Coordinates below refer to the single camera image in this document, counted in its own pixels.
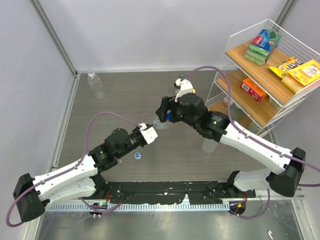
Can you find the blue label water bottle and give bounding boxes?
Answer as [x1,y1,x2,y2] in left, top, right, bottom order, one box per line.
[152,116,171,130]

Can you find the blue white bottle cap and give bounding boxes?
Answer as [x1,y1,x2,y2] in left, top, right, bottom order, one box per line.
[134,152,141,160]

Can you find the clear plastic bottle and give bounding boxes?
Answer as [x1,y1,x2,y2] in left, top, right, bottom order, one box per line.
[87,69,105,99]

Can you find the dark blue bottle cap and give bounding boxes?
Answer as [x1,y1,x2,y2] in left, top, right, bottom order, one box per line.
[166,112,171,122]

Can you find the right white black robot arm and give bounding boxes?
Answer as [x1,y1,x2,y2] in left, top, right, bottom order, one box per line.
[155,93,306,198]

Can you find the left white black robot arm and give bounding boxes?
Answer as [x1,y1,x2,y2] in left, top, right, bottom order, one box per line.
[13,124,158,223]

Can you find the clear bottle blue cap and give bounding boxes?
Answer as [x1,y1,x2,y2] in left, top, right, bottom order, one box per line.
[202,138,218,154]

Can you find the green grey cup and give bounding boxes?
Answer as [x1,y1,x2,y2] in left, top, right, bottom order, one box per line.
[230,104,245,122]

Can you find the orange red box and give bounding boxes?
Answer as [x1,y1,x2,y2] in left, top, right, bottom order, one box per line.
[240,77,267,102]

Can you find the clear glass on shelf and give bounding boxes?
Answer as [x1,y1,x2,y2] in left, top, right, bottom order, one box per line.
[248,121,262,134]

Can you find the green sponge pack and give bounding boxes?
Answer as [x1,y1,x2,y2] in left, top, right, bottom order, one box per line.
[244,28,282,66]

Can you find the yellow candy bag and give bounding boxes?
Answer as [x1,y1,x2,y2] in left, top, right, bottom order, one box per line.
[268,56,303,79]

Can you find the yellow sponge pack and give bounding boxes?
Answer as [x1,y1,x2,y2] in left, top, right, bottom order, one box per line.
[281,59,320,94]

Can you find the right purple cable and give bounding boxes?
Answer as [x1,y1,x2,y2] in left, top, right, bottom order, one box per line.
[181,65,320,188]

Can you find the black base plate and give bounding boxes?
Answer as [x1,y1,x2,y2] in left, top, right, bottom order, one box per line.
[84,180,256,205]

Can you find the white wire shelf rack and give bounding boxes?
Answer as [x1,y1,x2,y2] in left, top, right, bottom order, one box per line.
[203,19,320,138]

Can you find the white slotted cable duct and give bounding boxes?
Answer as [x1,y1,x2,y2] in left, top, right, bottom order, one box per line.
[47,200,230,213]

